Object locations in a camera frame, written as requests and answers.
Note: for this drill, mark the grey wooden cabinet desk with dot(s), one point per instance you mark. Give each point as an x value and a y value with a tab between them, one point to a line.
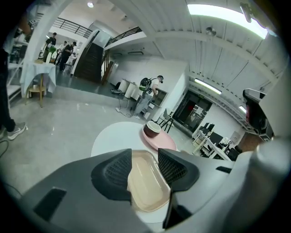
160	96

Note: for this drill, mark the white metal frame desk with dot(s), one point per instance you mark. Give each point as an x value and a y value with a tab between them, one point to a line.
212	151

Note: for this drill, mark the white vase with green plant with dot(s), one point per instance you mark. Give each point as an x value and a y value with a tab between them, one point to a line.
48	58

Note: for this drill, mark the beige rectangular tray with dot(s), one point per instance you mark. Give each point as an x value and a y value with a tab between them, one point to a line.
145	179

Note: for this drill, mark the long ceiling light panel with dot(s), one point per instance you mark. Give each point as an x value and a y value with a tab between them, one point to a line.
216	12

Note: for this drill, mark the white cylindrical bin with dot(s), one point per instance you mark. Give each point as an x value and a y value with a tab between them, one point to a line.
131	91
124	87

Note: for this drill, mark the black computer monitor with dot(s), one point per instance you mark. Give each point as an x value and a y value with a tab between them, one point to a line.
216	138
208	129

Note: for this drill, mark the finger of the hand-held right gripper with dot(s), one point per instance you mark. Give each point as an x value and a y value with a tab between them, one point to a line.
257	113
261	182

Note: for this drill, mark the pink round tray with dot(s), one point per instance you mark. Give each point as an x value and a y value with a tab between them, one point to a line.
159	142

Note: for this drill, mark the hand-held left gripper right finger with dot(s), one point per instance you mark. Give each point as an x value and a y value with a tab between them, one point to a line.
177	170

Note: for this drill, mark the round ceiling lamp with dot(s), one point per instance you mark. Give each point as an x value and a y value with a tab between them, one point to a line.
90	4

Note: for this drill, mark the white and brown cup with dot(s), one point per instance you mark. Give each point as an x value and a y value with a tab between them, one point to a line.
151	132

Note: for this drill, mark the table with light blue cloth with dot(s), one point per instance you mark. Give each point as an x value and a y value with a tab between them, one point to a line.
45	68

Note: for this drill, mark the black and white sneakers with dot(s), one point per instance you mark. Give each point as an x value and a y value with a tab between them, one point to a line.
116	91

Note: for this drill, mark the grey chair with black legs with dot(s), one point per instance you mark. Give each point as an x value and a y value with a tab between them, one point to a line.
165	114

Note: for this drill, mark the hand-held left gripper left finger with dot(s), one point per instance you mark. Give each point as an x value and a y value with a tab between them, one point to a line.
79	193

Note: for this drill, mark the ceiling tube light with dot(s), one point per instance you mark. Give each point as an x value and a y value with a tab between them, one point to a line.
208	86

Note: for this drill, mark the dark wooden staircase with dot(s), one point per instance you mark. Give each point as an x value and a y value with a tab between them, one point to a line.
91	61

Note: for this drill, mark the white round table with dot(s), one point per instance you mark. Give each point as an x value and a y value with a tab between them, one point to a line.
113	138

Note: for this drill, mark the dark glass entrance door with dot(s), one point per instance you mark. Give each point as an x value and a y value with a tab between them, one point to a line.
193	113

